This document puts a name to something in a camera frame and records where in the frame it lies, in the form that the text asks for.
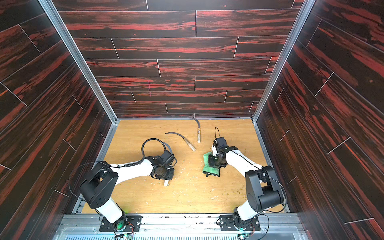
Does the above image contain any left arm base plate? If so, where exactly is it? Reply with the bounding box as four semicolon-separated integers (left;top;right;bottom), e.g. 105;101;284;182
99;215;143;233

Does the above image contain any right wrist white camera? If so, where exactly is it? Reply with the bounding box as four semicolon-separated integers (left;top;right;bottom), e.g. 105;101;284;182
212;146;218;157

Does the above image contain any left black corrugated cable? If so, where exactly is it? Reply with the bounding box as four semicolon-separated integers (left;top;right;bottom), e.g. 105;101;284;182
124;137;169;168

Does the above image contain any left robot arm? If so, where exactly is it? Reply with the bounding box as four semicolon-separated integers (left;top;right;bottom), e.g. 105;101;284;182
80;150;178;230

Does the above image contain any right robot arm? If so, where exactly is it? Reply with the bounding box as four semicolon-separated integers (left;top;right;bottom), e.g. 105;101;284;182
208;137;285;231

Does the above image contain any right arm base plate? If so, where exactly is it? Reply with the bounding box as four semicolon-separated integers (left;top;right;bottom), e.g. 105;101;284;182
216;215;261;232

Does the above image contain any sickle plain wooden handle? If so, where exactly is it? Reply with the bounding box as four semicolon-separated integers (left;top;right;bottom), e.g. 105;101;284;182
164;131;197;152

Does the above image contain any sickle with yellow label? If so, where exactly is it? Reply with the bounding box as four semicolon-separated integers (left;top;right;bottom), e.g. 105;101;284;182
190;116;202;143

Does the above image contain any green microfibre rag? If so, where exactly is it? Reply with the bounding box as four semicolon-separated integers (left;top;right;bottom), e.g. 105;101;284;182
203;152;220;177

